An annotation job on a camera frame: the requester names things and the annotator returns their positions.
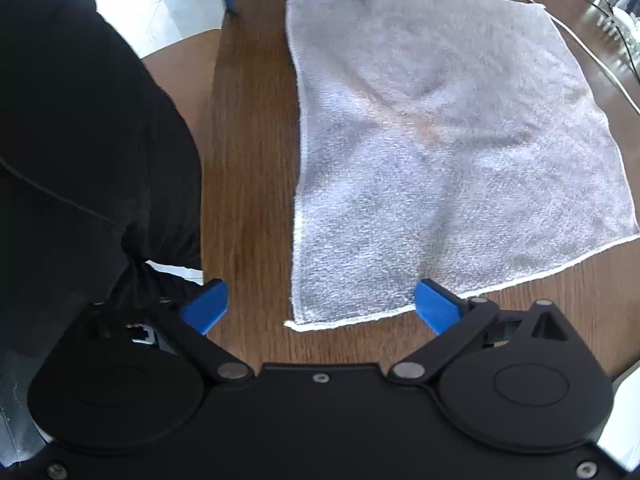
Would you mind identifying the white cable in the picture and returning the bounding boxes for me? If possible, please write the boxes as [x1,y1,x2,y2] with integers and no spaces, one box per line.
[475,0,640,111]

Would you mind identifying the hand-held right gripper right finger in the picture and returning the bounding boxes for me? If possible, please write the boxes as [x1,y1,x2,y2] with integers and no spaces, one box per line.
[388,278,577,387]

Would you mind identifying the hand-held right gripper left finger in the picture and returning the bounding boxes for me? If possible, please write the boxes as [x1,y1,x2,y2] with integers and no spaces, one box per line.
[92,278,253,388]

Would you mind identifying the translucent hair claw clip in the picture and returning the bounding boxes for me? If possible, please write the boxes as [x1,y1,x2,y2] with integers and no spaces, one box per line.
[595,12,640,61]

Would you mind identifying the grey towel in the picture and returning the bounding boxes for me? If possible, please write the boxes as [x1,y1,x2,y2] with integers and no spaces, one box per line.
[283,0,640,332]

